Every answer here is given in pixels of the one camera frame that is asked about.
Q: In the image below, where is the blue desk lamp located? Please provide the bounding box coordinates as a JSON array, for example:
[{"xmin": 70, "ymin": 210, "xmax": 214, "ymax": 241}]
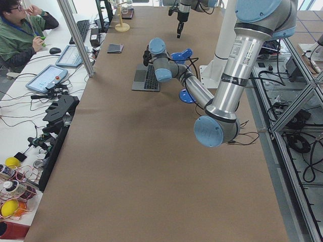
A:
[{"xmin": 171, "ymin": 48, "xmax": 197, "ymax": 104}]

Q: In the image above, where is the black computer mouse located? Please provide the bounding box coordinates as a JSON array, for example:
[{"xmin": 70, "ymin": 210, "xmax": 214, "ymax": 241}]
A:
[{"xmin": 49, "ymin": 47, "xmax": 61, "ymax": 54}]

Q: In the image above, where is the black small box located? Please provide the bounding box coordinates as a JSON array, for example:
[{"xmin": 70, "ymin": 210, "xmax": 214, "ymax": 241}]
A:
[{"xmin": 90, "ymin": 28, "xmax": 100, "ymax": 47}]

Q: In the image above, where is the person in green jacket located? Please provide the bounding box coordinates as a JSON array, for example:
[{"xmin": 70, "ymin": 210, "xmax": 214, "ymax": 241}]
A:
[{"xmin": 1, "ymin": 1, "xmax": 59, "ymax": 73}]

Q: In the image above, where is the black tool rack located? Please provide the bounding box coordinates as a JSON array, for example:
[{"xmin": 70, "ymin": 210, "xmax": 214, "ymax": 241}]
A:
[{"xmin": 38, "ymin": 95, "xmax": 80, "ymax": 192}]

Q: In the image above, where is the near teach pendant tablet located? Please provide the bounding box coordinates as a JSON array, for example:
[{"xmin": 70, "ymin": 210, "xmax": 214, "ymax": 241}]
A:
[{"xmin": 25, "ymin": 65, "xmax": 68, "ymax": 93}]

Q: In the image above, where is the teach pendant tablet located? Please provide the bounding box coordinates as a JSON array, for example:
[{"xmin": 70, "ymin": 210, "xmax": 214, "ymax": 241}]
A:
[
  {"xmin": 25, "ymin": 65, "xmax": 68, "ymax": 93},
  {"xmin": 56, "ymin": 44, "xmax": 82, "ymax": 68}
]

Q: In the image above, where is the copper wire basket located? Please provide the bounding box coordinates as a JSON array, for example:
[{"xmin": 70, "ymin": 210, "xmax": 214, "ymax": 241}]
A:
[{"xmin": 1, "ymin": 164, "xmax": 41, "ymax": 220}]

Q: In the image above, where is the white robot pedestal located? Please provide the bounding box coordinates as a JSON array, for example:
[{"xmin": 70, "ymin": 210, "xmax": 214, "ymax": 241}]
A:
[{"xmin": 199, "ymin": 0, "xmax": 237, "ymax": 89}]

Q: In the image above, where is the aluminium frame post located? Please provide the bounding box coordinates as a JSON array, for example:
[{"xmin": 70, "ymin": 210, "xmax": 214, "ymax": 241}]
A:
[{"xmin": 57, "ymin": 0, "xmax": 94, "ymax": 78}]

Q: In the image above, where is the grey laptop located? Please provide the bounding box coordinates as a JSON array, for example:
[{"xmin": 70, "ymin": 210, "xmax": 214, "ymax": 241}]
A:
[{"xmin": 132, "ymin": 64, "xmax": 160, "ymax": 92}]

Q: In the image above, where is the black keyboard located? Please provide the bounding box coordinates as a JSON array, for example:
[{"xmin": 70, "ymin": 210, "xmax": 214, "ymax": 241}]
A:
[{"xmin": 76, "ymin": 20, "xmax": 90, "ymax": 42}]

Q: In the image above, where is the far teach pendant tablet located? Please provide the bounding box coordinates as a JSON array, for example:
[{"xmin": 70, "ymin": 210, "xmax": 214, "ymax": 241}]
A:
[{"xmin": 56, "ymin": 44, "xmax": 82, "ymax": 68}]

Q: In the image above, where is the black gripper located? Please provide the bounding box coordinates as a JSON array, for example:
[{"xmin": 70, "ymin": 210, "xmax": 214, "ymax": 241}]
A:
[{"xmin": 177, "ymin": 11, "xmax": 189, "ymax": 39}]

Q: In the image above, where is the yellow ball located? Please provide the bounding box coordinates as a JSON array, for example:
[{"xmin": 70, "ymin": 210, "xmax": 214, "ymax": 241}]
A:
[{"xmin": 5, "ymin": 157, "xmax": 21, "ymax": 168}]

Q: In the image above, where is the wooden mug tree stand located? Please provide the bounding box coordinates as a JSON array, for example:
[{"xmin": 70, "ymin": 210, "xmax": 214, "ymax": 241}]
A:
[{"xmin": 115, "ymin": 1, "xmax": 130, "ymax": 32}]

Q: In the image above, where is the grey folded cloth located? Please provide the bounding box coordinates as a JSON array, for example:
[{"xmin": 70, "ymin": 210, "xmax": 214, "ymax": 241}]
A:
[{"xmin": 107, "ymin": 43, "xmax": 124, "ymax": 53}]

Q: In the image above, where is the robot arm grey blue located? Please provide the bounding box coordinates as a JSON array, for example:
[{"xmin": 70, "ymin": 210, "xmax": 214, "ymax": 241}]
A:
[
  {"xmin": 173, "ymin": 0, "xmax": 218, "ymax": 38},
  {"xmin": 148, "ymin": 1, "xmax": 298, "ymax": 147}
]

